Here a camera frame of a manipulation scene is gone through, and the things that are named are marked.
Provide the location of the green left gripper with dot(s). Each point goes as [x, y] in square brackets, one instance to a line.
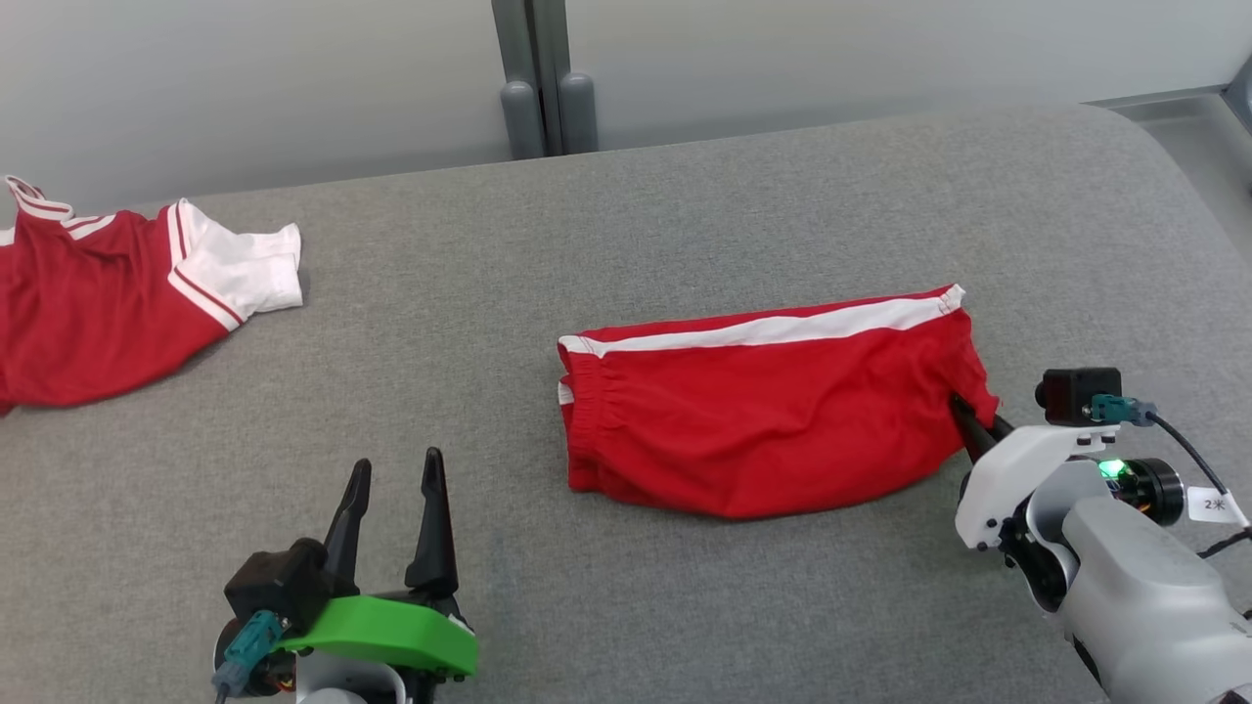
[391, 631]

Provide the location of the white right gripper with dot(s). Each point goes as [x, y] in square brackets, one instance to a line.
[998, 479]

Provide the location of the red shorts with white stripe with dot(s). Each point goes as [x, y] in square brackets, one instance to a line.
[773, 420]

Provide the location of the red and white jersey shirt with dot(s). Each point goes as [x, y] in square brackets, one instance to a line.
[88, 313]

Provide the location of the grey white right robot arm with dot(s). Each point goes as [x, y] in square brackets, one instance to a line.
[1144, 596]

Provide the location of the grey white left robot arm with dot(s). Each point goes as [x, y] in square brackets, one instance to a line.
[342, 684]

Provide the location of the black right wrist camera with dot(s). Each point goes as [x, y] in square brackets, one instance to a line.
[1071, 391]

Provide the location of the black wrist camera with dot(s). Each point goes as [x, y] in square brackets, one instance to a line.
[274, 587]
[1071, 391]

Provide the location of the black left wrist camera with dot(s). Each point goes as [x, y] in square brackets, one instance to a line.
[274, 587]

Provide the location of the grey metal frame rail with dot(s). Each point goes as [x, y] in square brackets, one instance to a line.
[1154, 98]

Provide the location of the grey metal partition post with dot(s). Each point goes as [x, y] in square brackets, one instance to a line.
[533, 59]

